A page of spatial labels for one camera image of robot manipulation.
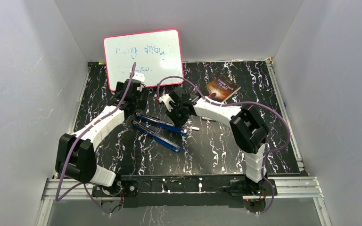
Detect staple box tray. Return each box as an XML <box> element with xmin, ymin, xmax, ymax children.
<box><xmin>200</xmin><ymin>116</ymin><xmax>216</xmax><ymax>122</ymax></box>

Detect whiteboard with pink frame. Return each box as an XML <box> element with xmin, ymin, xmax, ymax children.
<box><xmin>103</xmin><ymin>29</ymin><xmax>184</xmax><ymax>91</ymax></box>

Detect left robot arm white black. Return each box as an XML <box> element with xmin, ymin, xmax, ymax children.
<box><xmin>55</xmin><ymin>73</ymin><xmax>148</xmax><ymax>196</ymax></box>

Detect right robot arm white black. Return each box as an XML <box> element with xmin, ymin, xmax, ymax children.
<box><xmin>158</xmin><ymin>87</ymin><xmax>269</xmax><ymax>195</ymax></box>

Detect paperback book orange cover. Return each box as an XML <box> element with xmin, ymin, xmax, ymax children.
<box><xmin>201</xmin><ymin>75</ymin><xmax>241</xmax><ymax>102</ymax></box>

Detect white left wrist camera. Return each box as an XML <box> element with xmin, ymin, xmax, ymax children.
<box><xmin>132</xmin><ymin>72</ymin><xmax>145</xmax><ymax>84</ymax></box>

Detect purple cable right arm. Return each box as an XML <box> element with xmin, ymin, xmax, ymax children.
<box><xmin>156</xmin><ymin>75</ymin><xmax>291</xmax><ymax>216</ymax></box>

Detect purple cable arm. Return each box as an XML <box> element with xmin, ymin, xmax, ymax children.
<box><xmin>55</xmin><ymin>62</ymin><xmax>137</xmax><ymax>216</ymax></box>
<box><xmin>156</xmin><ymin>75</ymin><xmax>291</xmax><ymax>216</ymax></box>

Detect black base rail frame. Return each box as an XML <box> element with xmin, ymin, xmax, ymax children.
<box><xmin>92</xmin><ymin>174</ymin><xmax>276</xmax><ymax>211</ymax></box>

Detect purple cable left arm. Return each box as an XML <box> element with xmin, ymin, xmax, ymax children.
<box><xmin>55</xmin><ymin>62</ymin><xmax>137</xmax><ymax>216</ymax></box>

